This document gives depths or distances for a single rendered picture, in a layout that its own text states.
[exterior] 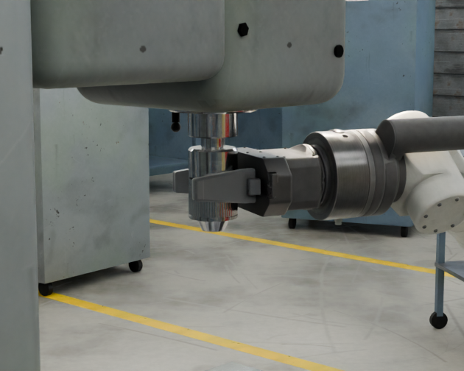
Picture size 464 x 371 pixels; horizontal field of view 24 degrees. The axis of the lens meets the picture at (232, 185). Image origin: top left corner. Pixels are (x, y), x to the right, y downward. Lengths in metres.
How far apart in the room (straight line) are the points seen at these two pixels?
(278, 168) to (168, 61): 0.22
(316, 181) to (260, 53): 0.17
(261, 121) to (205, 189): 9.96
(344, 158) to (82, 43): 0.37
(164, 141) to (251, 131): 1.22
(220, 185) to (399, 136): 0.18
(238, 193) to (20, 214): 0.44
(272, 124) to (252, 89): 9.94
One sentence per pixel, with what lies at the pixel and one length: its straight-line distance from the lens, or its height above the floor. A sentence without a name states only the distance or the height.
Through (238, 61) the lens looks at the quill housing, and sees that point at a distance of 0.89.
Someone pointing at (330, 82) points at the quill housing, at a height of 1.33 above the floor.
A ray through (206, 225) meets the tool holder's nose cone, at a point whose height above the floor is 1.20.
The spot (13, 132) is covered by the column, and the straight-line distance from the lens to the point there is 0.58.
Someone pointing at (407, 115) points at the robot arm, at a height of 1.29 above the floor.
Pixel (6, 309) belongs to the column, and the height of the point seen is 1.23.
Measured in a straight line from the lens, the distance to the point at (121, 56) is 0.77.
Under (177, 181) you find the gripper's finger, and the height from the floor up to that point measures 1.23.
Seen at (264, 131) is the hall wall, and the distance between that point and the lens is 10.93.
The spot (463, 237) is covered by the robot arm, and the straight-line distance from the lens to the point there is 1.21.
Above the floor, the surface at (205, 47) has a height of 1.37.
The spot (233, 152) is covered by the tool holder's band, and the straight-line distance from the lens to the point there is 1.00.
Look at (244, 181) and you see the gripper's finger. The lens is 1.00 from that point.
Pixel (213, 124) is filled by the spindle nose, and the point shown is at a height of 1.29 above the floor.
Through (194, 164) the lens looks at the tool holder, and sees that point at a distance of 1.00.
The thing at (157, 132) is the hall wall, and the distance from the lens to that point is 9.94.
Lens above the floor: 1.38
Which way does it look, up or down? 9 degrees down
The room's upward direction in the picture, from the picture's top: straight up
